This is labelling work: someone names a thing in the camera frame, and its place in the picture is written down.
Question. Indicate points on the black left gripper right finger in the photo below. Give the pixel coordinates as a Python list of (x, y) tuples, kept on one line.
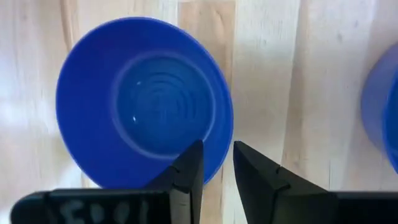
[(264, 193)]

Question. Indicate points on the blue plastic mini bowl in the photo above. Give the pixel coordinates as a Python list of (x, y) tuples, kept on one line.
[(93, 109), (385, 102)]

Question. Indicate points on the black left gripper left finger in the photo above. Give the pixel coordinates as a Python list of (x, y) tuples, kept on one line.
[(183, 186)]

